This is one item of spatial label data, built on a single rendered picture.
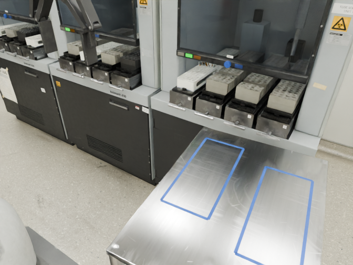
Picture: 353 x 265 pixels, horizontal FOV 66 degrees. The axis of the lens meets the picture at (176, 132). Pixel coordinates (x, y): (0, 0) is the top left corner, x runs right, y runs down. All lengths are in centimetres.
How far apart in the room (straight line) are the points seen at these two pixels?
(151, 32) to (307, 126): 86
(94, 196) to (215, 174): 124
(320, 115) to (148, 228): 85
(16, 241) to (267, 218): 59
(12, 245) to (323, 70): 112
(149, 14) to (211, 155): 81
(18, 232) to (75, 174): 150
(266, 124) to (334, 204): 107
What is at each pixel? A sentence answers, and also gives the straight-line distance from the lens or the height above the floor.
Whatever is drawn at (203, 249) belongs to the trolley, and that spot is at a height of 82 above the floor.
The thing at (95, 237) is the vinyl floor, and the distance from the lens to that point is 177.
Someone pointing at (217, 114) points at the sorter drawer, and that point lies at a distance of 131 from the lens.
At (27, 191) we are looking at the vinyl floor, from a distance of 218.
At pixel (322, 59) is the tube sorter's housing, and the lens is 119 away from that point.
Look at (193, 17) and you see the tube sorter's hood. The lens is 131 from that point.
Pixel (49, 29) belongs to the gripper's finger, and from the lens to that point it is 73.
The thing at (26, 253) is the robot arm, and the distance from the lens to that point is 74.
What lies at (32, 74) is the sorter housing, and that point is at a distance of 230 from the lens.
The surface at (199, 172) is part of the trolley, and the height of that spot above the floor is 82.
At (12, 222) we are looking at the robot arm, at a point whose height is 92.
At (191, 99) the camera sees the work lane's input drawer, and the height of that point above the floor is 79.
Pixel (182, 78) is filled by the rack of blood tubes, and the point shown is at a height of 87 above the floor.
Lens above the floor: 140
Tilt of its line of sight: 34 degrees down
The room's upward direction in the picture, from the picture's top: 1 degrees clockwise
